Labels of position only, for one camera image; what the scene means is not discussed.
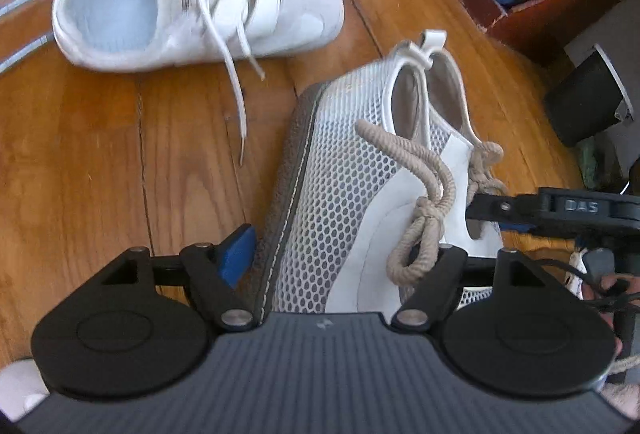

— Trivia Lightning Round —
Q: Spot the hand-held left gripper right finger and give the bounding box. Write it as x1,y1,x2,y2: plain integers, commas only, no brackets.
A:
391,244,548,332

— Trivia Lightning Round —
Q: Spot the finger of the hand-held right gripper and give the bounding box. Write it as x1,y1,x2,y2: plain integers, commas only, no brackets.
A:
464,191,543,221
497,220,536,235

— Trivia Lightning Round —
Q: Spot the dark green object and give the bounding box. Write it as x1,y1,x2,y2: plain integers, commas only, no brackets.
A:
579,136,617,189

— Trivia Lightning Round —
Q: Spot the black bin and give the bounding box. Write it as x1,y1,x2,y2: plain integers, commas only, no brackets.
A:
543,44,640,148

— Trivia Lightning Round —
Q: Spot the black cable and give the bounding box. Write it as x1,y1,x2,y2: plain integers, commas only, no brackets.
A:
534,255,640,312

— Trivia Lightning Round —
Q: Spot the person's right hand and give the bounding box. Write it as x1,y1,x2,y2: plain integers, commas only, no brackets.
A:
595,274,640,357

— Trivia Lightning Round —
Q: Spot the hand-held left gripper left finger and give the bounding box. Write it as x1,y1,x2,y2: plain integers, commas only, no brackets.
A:
100,224,258,334

